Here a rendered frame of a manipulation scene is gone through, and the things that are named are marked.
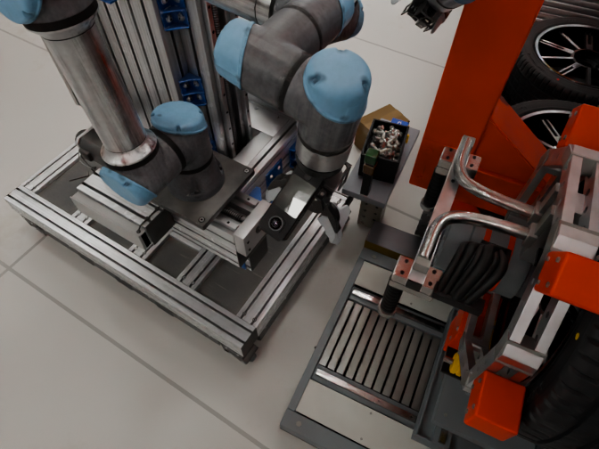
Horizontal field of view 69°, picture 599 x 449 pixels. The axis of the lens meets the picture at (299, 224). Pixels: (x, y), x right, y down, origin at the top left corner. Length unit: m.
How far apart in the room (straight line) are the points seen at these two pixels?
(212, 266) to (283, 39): 1.27
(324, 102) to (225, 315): 1.24
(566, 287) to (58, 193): 1.95
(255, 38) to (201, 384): 1.45
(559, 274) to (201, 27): 0.88
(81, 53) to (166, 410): 1.32
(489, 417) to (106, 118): 0.86
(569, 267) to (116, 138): 0.80
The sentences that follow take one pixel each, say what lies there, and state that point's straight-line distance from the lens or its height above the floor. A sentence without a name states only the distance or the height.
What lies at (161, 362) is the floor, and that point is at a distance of 1.86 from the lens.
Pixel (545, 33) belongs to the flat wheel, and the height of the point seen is 0.50.
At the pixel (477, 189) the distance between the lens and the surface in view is 0.97.
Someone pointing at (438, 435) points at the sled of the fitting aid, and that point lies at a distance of 1.62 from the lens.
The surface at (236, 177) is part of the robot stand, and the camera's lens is 1.18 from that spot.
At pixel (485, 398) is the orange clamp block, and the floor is 0.88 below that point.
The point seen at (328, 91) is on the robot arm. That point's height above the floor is 1.41.
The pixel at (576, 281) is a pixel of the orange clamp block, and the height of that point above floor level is 1.14.
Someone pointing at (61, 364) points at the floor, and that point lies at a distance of 2.00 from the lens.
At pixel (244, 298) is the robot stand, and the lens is 1.66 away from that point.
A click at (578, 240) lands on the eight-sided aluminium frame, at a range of 0.82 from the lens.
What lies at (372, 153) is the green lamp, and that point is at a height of 0.66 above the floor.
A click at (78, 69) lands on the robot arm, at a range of 0.84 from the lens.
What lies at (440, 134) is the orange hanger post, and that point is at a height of 0.77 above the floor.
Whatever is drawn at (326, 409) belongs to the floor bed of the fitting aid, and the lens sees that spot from 1.66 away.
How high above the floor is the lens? 1.70
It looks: 55 degrees down
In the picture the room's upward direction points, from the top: straight up
